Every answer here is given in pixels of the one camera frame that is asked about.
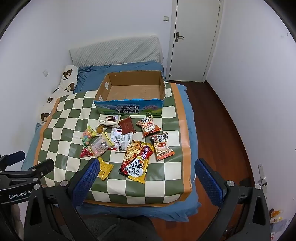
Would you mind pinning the orange yellow packets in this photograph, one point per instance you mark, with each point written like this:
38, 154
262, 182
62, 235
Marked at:
275, 214

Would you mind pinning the white wall socket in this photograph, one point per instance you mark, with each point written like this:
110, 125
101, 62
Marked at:
46, 73

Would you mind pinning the yellow red instant noodle packet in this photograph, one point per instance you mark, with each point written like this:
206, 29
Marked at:
136, 162

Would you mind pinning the white light switch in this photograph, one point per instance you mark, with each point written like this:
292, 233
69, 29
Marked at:
165, 18

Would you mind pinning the red triangular snack packet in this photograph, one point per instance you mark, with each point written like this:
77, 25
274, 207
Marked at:
86, 153

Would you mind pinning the brown snack packet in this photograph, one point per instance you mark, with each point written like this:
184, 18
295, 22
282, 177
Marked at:
126, 126

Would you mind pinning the dark grey cloth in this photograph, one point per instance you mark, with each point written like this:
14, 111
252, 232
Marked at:
120, 228

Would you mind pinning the clear pink snack packet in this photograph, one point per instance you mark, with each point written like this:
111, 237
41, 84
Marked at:
100, 146

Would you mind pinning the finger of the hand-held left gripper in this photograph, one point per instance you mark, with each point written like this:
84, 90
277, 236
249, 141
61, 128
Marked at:
39, 169
15, 156

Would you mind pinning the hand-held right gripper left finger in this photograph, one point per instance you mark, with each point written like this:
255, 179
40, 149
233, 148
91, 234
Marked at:
89, 176

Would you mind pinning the grey quilted headboard cushion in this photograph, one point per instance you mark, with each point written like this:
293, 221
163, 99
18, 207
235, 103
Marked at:
115, 52

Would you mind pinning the cardboard box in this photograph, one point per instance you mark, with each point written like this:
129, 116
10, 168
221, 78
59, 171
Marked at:
134, 92

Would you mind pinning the white wafer packet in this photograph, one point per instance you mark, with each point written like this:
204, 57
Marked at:
107, 120

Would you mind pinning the white door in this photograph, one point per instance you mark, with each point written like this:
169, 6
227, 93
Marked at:
196, 46

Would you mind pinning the white silver snack packet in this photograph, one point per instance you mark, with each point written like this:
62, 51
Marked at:
122, 142

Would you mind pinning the yellow snack packet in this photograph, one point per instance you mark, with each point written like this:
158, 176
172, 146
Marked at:
105, 169

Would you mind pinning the blue bed sheet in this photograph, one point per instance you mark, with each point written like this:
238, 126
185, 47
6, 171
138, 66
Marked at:
92, 74

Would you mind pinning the colourful candy bag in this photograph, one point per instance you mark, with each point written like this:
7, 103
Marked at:
88, 135

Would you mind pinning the orange panda snack packet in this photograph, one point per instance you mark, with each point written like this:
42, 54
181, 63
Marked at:
148, 126
161, 148

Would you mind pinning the round brown pastry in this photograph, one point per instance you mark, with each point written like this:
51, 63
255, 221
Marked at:
100, 129

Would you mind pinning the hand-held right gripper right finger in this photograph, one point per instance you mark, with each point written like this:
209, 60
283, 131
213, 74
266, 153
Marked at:
208, 179

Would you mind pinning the green white checkered mat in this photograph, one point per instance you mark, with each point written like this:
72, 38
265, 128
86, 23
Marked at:
69, 129

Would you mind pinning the white bear print pillow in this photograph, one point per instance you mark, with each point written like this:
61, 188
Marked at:
67, 81

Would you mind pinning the white red label packet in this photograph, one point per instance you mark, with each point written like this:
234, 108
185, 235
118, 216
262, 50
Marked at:
115, 134

